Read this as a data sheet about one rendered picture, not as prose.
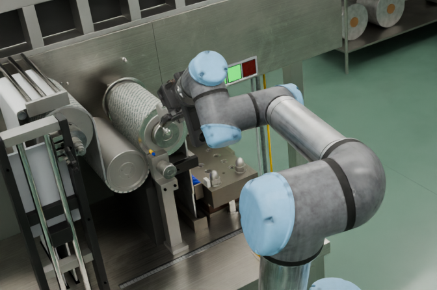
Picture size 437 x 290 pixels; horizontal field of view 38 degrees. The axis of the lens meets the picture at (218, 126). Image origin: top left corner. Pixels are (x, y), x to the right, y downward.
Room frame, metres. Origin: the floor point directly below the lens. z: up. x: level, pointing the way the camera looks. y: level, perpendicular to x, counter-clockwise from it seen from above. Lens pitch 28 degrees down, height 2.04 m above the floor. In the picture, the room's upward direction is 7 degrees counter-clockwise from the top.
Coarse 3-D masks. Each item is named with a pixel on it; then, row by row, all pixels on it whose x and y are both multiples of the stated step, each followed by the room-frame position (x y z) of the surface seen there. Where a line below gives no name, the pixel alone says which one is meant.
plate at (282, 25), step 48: (240, 0) 1.99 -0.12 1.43; (288, 0) 2.08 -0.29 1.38; (336, 0) 2.18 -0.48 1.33; (96, 48) 1.76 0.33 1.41; (144, 48) 1.83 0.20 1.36; (192, 48) 1.90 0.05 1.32; (240, 48) 1.99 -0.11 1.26; (288, 48) 2.08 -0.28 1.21; (336, 48) 2.18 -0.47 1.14; (96, 96) 1.75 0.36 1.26
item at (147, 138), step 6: (150, 120) 1.46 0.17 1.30; (156, 120) 1.47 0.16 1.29; (150, 126) 1.46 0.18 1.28; (180, 126) 1.50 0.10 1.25; (144, 132) 1.45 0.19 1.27; (150, 132) 1.46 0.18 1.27; (180, 132) 1.50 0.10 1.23; (144, 138) 1.45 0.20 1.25; (150, 138) 1.46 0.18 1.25; (180, 138) 1.50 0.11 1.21; (150, 144) 1.46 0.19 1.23; (156, 144) 1.47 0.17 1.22; (174, 144) 1.49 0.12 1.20; (156, 150) 1.46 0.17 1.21
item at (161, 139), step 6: (156, 126) 1.46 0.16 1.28; (168, 126) 1.47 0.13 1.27; (174, 126) 1.47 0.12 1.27; (156, 132) 1.45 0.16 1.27; (162, 132) 1.46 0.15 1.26; (174, 132) 1.47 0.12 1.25; (156, 138) 1.45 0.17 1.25; (162, 138) 1.46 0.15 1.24; (168, 138) 1.47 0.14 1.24; (174, 138) 1.47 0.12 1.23; (162, 144) 1.45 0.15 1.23; (168, 144) 1.46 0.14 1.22
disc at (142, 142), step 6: (150, 114) 1.47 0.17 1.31; (156, 114) 1.47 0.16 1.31; (144, 120) 1.46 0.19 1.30; (144, 126) 1.46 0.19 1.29; (186, 126) 1.51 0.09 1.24; (138, 132) 1.45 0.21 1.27; (186, 132) 1.51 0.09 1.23; (138, 138) 1.45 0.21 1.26; (144, 144) 1.45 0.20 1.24; (180, 144) 1.50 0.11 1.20; (144, 150) 1.45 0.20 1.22; (168, 150) 1.48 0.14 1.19; (174, 150) 1.49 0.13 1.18
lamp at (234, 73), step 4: (228, 68) 1.95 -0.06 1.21; (232, 68) 1.96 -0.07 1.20; (236, 68) 1.97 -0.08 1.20; (240, 68) 1.97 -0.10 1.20; (228, 72) 1.95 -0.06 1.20; (232, 72) 1.96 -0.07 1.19; (236, 72) 1.97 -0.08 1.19; (240, 72) 1.97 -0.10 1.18; (228, 76) 1.95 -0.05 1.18; (232, 76) 1.96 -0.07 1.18; (236, 76) 1.96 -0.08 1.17; (240, 76) 1.97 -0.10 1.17; (232, 80) 1.96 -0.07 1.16
